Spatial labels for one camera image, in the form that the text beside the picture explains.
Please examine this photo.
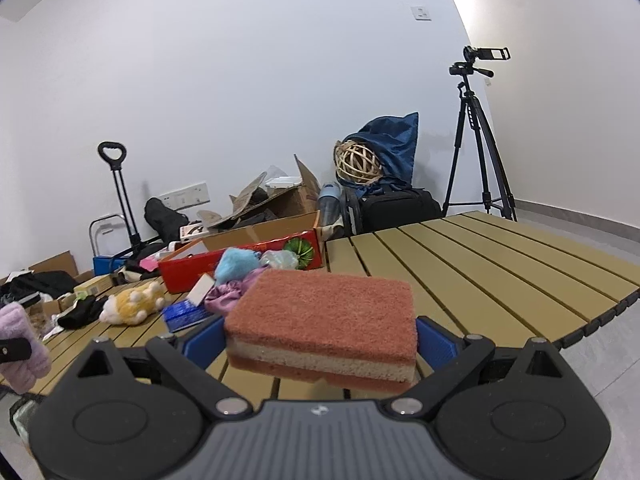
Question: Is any white card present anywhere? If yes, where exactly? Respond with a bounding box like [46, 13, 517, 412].
[189, 274, 217, 307]

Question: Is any black tripod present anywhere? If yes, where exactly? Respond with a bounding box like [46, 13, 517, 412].
[441, 62, 518, 222]

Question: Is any wicker ball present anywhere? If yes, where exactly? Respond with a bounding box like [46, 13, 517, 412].
[334, 141, 383, 185]

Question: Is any purple plush toy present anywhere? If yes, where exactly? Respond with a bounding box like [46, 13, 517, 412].
[0, 304, 52, 395]

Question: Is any pile of dark clothes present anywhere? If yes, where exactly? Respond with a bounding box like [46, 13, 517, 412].
[0, 270, 76, 306]

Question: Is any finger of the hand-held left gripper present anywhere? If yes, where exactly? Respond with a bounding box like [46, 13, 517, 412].
[0, 338, 32, 362]

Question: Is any black suitcase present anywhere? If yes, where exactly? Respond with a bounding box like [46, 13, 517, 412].
[345, 184, 443, 236]

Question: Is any red layered sponge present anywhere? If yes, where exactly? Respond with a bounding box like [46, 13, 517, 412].
[223, 268, 418, 394]

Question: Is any olive slatted folding table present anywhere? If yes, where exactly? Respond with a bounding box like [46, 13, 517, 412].
[0, 211, 640, 406]

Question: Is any blue flat packet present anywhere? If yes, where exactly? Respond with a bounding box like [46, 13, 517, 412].
[162, 300, 211, 333]

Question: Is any blue water bottle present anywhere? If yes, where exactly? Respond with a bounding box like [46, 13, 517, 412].
[318, 183, 343, 226]

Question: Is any dark blue fabric bag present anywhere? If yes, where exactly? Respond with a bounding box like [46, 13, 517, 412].
[350, 112, 420, 188]

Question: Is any white wall outlet strip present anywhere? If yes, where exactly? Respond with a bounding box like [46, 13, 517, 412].
[159, 181, 209, 211]

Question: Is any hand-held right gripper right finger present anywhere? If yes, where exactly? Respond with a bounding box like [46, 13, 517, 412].
[382, 316, 568, 417]

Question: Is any black cloth bundle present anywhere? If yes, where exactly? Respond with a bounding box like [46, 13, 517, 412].
[56, 296, 108, 331]

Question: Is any black soft bag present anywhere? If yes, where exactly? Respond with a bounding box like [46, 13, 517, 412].
[144, 197, 190, 241]

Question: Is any black telescopic pull handle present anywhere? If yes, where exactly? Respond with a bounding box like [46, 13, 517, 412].
[98, 141, 143, 256]

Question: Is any open brown cardboard box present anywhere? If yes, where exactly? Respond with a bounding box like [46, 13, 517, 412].
[227, 154, 322, 226]

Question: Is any clear plastic bag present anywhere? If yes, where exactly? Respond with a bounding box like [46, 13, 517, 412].
[259, 250, 301, 271]

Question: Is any red cardboard box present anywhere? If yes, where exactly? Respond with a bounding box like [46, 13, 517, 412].
[158, 211, 326, 295]

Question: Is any yellow and white plush toy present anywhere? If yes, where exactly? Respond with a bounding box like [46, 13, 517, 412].
[99, 281, 166, 326]

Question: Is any large brown cardboard box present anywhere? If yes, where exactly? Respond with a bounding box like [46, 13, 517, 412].
[27, 252, 96, 286]

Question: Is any clear jar with black lid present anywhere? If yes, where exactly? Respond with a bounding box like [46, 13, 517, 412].
[19, 292, 56, 336]

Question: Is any blue box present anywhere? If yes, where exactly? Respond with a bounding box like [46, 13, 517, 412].
[92, 255, 126, 276]

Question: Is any yellow carton box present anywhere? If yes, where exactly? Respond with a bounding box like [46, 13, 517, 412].
[74, 275, 115, 297]

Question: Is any blue plush toy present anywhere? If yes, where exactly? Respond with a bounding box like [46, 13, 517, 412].
[215, 247, 261, 283]

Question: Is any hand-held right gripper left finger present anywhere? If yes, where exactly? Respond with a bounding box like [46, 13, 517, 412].
[72, 316, 254, 417]

